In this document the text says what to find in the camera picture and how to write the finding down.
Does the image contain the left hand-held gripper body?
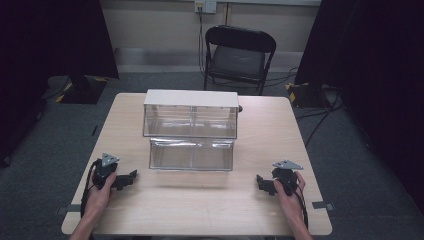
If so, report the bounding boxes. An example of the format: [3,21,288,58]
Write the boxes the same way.
[91,152,121,190]

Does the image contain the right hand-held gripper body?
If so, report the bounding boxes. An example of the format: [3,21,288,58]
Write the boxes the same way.
[271,159,305,197]

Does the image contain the person's right hand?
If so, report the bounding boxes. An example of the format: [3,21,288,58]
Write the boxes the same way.
[273,170,307,222]

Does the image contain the person's left hand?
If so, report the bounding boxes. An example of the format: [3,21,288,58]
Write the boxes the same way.
[83,171,118,218]

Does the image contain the grey tape strip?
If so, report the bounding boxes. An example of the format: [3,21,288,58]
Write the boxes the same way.
[311,200,336,212]
[55,203,83,216]

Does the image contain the clear plastic drawer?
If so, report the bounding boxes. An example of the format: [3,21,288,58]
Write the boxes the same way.
[143,104,238,139]
[148,137,236,173]

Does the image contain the black stand base striped tape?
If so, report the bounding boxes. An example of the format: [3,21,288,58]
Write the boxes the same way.
[284,81,333,110]
[54,75,110,105]

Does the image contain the white-topped clear drawer cabinet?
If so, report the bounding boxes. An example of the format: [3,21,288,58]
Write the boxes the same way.
[142,88,241,140]

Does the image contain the black folding chair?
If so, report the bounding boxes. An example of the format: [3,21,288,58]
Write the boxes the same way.
[203,24,278,97]

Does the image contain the dark curtain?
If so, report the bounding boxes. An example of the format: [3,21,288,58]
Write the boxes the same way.
[294,0,424,216]
[0,0,120,168]

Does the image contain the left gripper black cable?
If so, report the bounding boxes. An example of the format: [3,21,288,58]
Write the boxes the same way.
[79,158,102,218]

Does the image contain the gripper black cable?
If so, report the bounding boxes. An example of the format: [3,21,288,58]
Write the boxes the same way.
[79,158,102,218]
[289,184,310,232]

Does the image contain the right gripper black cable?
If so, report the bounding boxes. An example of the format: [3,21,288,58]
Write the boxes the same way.
[289,184,310,232]

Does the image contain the black floor cables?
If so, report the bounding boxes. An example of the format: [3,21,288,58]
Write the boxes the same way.
[266,66,346,149]

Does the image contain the black wall socket cable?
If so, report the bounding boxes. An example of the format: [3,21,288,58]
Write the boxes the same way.
[197,9,208,79]

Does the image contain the white wall socket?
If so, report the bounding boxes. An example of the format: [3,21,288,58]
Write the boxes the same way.
[194,0,218,15]

